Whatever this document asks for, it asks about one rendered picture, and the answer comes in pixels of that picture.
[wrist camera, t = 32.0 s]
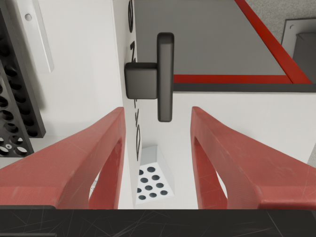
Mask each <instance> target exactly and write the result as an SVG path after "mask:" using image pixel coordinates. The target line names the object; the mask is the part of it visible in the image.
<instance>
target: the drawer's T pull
mask: <svg viewBox="0 0 316 237"><path fill-rule="evenodd" d="M124 73H125V84H126V96H127V98H128V99H146V100H155V99H158V121H159V122H167V123H169V122H171V121H172V117H173V82H174V34H173V33H171V32H160V33H159V34H158V35H157V63H137V62H129V63H126V65H125V68H124Z"/></svg>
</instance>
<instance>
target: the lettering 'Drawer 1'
mask: <svg viewBox="0 0 316 237"><path fill-rule="evenodd" d="M131 7H132V9H131ZM131 14H132V17H131ZM128 21H129V30H130V33H132V31H133V3H132V0H131V1H129V5H128ZM130 21H131V22H130ZM130 47H131V50H132V48H133V55H132V62H136V58H135V59H134V48H135V42H134V41H133V43H132V44H131V45H130ZM135 101H136V102H137V99H134V107H135V108H136V104H135ZM138 115H139V109H138V112H137V116H136V113H135V120H136V127H137V121H138ZM138 131H139V137H140V126H139V124H138V128H137V136H136V151H137V160H138V156H139V148H140V140H141V138H140V139H139V147H138V149H137V138H138Z"/></svg>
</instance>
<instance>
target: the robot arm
mask: <svg viewBox="0 0 316 237"><path fill-rule="evenodd" d="M190 141H191V154H192V166H193V174H194V181H195V188H196V195H197V205H198V209H118V205H119V196H120V188H121V181H122V174H123V167H124V155H125V142H126V122H125V110H124V107H117V108H115V109H114V110H112V111H111V112H110V113H108V114H107V115H105V116H104V117H102V118H101V119H100V120H98V121H97V122H95V123H94V124H92V125H91V126H89V127H87V128H85V129H84V130H81V131H79V132H77V133H75V134H73V135H71V136H69V137H67V138H64V139H62V140H60V141H58V142H56V143H54V144H52V145H50V146H47V147H45V148H43V149H41V150H39V151H37V152H35V153H33V154H31V155H29V156H26V157H24V158H22V159H20V160H18V161H16V162H14V163H12V164H10V165H8V166H5V167H3V168H1V169H0V237H316V168H314V167H312V166H310V165H308V164H306V163H304V162H302V161H299V160H297V159H295V158H293V157H291V156H289V155H287V154H284V153H282V152H280V151H278V150H276V149H274V148H272V147H269V146H267V145H265V144H263V143H261V142H259V141H257V140H255V139H253V138H251V137H249V136H246V135H244V134H242V133H240V132H238V131H236V130H234V129H232V128H230V127H228V126H226V125H224V124H223V123H221V122H220V121H219V120H217V119H216V118H214V117H213V116H211V115H210V114H208V113H207V112H206V111H204V110H203V109H201V108H200V107H198V106H193V107H192V110H191V122H190ZM216 172H217V173H216ZM98 174H99V177H98V180H97V183H96V185H95V188H94V190H93V192H92V194H91V196H90V198H89V193H90V189H91V186H92V184H93V182H94V181H95V179H96V177H97V176H98ZM217 174H218V175H219V177H220V178H221V180H222V182H223V184H224V185H225V188H226V192H227V197H226V195H225V193H224V191H223V189H222V187H221V185H220V182H219V179H218V176H217Z"/></svg>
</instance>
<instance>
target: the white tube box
mask: <svg viewBox="0 0 316 237"><path fill-rule="evenodd" d="M174 196H175V188H174V177H173V175H172V173H171V171H170V169H169V167H168V165H167V163H166V161H165V159H164V157H163V154H162V152H161V150H160V148H159V146H158V145H155V146H151V147H147V148H143V149H142V152H141V161H140V169H139V178H138V187H137V195H136V204H141V203H146V202H150V201H155V200H160V199H164V198H170V197H174Z"/></svg>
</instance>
